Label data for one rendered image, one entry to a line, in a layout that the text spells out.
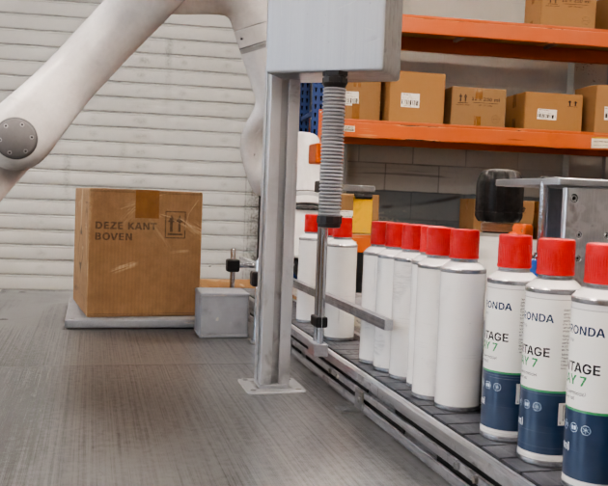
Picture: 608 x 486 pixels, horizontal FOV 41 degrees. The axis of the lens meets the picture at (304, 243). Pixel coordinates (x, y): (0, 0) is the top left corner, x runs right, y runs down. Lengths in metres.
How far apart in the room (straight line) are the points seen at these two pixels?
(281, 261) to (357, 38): 0.34
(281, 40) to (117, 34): 0.47
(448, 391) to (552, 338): 0.22
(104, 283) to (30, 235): 3.92
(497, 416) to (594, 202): 0.24
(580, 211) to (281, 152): 0.49
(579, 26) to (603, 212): 4.78
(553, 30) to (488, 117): 0.66
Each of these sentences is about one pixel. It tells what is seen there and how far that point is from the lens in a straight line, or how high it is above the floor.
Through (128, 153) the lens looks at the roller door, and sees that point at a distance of 5.59.
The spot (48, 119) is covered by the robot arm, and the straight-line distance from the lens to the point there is 1.50.
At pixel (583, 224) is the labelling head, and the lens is 0.88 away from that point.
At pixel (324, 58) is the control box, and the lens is 1.13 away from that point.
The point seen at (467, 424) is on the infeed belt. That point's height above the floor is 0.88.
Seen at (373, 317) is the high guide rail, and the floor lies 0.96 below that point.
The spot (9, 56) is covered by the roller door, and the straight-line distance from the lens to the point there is 5.75.
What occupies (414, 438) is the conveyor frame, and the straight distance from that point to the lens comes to 0.97.
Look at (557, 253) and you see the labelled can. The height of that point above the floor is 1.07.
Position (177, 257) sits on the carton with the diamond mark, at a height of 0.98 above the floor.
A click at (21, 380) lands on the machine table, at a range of 1.29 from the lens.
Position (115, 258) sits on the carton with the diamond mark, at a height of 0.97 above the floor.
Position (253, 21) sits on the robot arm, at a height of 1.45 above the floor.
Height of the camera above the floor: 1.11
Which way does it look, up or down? 3 degrees down
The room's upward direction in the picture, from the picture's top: 2 degrees clockwise
